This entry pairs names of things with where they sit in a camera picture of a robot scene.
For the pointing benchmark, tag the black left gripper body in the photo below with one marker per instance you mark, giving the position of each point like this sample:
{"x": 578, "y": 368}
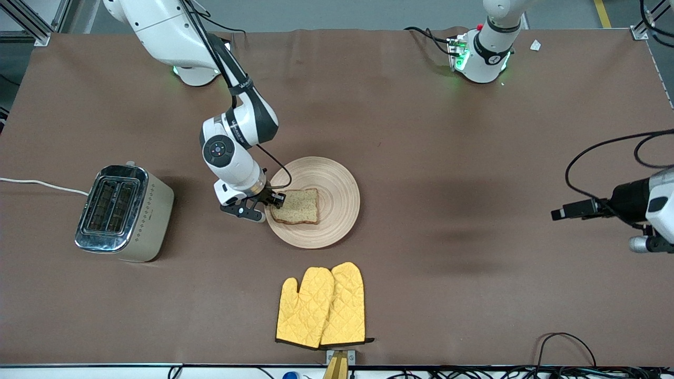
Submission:
{"x": 626, "y": 198}

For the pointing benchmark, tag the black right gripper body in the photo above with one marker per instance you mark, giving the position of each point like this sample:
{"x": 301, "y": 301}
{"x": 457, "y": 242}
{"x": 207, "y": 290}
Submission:
{"x": 265, "y": 195}

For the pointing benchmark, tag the brown bread slice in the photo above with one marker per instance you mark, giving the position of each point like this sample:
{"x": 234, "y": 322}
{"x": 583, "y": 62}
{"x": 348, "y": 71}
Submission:
{"x": 300, "y": 206}

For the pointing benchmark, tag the round wooden plate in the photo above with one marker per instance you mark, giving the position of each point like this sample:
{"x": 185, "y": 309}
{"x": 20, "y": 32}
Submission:
{"x": 337, "y": 200}

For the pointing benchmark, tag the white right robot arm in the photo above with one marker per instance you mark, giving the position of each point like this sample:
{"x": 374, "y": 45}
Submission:
{"x": 158, "y": 31}

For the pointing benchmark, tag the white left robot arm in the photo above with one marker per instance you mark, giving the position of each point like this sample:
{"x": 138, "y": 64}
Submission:
{"x": 489, "y": 58}

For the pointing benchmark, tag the cream and chrome toaster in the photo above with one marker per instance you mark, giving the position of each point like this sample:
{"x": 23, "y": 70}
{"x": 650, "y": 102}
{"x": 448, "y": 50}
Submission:
{"x": 142, "y": 221}

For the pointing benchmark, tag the yellow quilted oven mitt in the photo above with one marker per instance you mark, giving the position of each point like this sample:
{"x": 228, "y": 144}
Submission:
{"x": 303, "y": 310}
{"x": 347, "y": 305}

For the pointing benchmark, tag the brown table cover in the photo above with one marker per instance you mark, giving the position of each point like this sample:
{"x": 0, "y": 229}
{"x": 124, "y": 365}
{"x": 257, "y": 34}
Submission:
{"x": 421, "y": 158}

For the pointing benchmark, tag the white paper scrap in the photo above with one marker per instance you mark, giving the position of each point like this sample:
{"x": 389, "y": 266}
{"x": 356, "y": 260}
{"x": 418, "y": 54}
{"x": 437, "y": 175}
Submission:
{"x": 535, "y": 45}

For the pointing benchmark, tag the small metal bracket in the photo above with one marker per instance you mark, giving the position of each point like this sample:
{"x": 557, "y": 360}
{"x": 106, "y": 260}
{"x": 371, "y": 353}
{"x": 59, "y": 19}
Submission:
{"x": 352, "y": 358}

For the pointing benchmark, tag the aluminium frame profile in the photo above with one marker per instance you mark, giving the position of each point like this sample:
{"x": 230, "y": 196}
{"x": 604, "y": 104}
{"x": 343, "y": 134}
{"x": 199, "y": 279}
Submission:
{"x": 31, "y": 29}

